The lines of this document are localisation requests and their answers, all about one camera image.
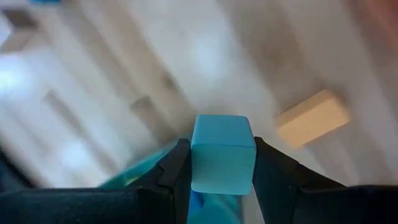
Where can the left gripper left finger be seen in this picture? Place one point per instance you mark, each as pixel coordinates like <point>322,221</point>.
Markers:
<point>93,207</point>

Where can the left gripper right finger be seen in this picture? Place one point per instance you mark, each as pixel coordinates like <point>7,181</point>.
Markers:
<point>311,205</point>

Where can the teal plastic bin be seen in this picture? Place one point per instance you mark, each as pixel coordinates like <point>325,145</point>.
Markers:
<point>140,169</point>

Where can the natural wooden block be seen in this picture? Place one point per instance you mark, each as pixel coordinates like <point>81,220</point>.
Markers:
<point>314,118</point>

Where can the light teal wooden block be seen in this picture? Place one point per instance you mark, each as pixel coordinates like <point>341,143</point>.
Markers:
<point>222,155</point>

